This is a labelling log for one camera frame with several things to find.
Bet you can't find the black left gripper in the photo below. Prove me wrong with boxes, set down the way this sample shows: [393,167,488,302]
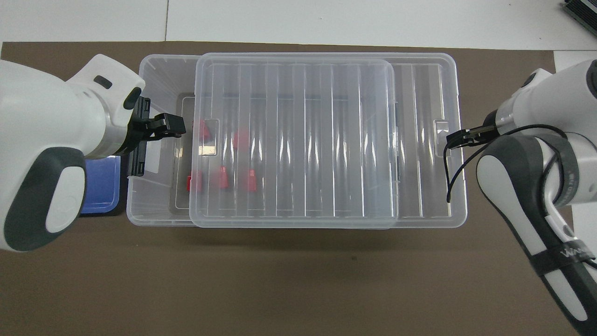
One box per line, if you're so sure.
[112,113,187,155]

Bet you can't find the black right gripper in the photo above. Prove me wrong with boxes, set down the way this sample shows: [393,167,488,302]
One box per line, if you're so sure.
[447,124,499,149]

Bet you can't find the clear ribbed plastic lid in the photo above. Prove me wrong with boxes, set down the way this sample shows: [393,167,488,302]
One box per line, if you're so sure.
[188,52,468,230]

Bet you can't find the clear plastic storage box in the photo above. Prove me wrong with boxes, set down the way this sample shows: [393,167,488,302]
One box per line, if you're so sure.
[126,54,403,227]

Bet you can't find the blue plastic tray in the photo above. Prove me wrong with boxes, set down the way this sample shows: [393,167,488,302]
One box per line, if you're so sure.
[79,155,123,216]

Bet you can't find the grey finned metal device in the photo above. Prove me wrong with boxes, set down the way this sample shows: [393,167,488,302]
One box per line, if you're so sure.
[561,0,597,25]

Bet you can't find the brown paper table mat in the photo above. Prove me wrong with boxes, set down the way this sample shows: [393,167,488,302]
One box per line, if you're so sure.
[0,41,586,336]

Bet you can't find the black box latch handle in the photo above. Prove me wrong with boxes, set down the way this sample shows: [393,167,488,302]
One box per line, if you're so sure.
[127,96,151,178]

